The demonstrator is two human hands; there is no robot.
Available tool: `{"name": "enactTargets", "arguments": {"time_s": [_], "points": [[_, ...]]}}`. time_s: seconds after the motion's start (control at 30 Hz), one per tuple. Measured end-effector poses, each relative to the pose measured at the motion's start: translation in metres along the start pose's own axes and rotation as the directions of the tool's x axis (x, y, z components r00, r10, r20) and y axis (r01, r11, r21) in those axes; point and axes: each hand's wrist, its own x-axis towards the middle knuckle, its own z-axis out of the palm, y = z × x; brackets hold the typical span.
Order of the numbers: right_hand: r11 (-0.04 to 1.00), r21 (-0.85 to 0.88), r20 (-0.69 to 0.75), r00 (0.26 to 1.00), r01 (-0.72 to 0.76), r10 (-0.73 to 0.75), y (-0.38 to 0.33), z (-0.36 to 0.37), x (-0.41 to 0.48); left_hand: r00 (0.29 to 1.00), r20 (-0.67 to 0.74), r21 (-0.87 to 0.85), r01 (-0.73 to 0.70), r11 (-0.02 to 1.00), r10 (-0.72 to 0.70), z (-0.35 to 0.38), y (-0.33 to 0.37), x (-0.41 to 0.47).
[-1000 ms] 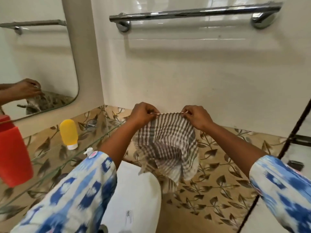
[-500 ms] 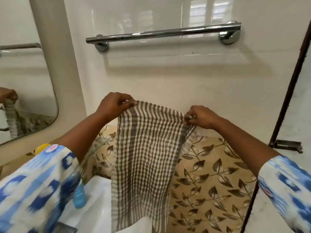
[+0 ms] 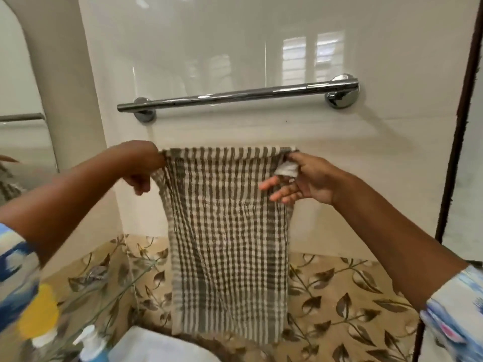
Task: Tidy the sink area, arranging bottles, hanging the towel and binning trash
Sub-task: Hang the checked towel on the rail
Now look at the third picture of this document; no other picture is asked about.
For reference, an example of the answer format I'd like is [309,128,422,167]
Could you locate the person's left hand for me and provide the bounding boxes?
[119,140,167,197]

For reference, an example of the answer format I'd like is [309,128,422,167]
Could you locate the person's right hand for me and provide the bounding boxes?
[258,151,341,206]

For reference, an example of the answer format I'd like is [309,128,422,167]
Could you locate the grey white checkered towel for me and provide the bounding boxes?
[151,146,300,345]

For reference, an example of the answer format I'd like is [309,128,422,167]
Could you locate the person's left forearm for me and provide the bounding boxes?
[0,145,127,266]

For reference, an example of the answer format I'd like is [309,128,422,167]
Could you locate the person's right forearm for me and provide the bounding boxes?
[331,172,469,311]

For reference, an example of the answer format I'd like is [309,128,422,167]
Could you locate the chrome towel bar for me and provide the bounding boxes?
[116,73,360,123]

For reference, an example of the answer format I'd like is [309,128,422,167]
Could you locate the glass shelf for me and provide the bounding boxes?
[38,256,161,353]

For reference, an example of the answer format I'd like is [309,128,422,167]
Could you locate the blue white patterned left sleeve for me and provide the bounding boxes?
[0,222,42,333]

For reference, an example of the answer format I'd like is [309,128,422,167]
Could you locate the blue white patterned sleeve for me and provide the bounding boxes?
[420,265,483,362]
[0,222,42,333]

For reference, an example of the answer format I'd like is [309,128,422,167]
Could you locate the white wash basin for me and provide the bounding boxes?
[107,326,220,362]

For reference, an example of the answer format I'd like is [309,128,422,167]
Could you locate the yellow bottle with white cap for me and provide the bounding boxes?
[17,284,62,349]

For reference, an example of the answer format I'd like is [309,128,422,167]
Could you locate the blue pump bottle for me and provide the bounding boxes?
[73,325,111,362]

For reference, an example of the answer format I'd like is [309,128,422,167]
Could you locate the blue white patterned right sleeve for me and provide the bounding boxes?
[420,265,483,362]

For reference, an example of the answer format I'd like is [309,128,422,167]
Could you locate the wall mirror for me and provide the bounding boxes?
[0,0,60,207]

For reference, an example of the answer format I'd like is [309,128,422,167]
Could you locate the dark door frame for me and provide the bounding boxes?
[412,0,483,362]

